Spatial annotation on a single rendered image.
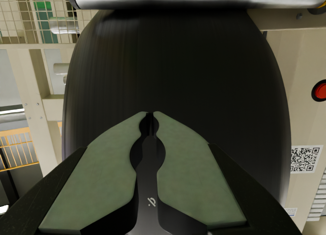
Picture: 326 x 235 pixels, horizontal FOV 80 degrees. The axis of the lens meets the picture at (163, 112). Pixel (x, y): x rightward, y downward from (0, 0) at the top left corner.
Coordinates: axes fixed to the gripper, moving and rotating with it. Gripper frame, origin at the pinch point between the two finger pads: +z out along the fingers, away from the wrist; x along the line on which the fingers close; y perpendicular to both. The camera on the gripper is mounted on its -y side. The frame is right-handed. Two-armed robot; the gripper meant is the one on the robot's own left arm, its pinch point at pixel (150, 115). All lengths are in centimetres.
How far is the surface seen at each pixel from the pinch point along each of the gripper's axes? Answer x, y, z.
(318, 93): 31.7, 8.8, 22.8
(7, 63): -560, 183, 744
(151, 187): -0.4, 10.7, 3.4
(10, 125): -360, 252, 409
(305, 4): 20.8, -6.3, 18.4
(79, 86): -8.5, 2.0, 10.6
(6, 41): -56, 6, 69
